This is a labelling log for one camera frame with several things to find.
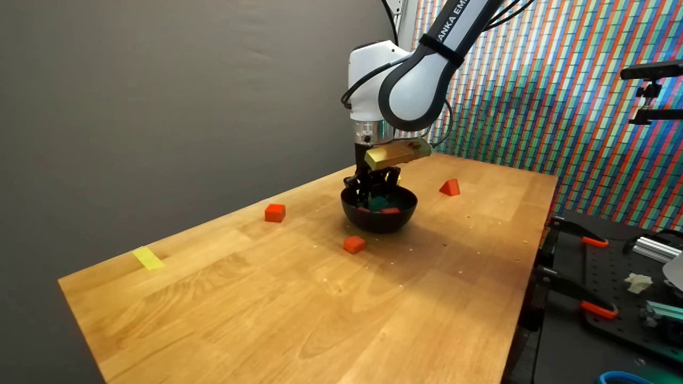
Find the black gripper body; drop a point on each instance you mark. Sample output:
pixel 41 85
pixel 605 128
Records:
pixel 366 182

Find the black bowl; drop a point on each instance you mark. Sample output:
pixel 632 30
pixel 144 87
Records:
pixel 386 221

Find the small red cube block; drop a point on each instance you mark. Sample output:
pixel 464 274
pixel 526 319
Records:
pixel 352 245

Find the red triangular prism block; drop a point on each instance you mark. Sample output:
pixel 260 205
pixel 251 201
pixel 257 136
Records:
pixel 451 188

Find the green cube block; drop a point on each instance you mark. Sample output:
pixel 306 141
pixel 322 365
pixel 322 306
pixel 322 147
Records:
pixel 378 204

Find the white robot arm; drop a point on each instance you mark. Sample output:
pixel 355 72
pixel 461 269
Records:
pixel 405 88

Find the yellow tape strip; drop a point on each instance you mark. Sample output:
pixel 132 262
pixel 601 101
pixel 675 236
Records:
pixel 147 259

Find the black perforated tool board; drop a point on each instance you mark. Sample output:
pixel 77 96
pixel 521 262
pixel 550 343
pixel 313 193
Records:
pixel 626 280

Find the wrist camera on wooden mount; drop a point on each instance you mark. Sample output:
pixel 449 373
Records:
pixel 394 152

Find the orange handled clamp upper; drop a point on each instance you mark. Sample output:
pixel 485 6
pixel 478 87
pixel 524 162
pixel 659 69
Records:
pixel 585 236

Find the orange handled clamp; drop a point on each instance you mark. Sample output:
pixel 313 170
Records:
pixel 585 236
pixel 589 301

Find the orange handled clamp lower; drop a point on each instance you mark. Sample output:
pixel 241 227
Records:
pixel 589 301

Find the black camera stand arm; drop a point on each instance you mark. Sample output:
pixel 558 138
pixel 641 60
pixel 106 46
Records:
pixel 652 74

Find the blue handled tool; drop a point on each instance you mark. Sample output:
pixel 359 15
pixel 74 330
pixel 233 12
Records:
pixel 622 379

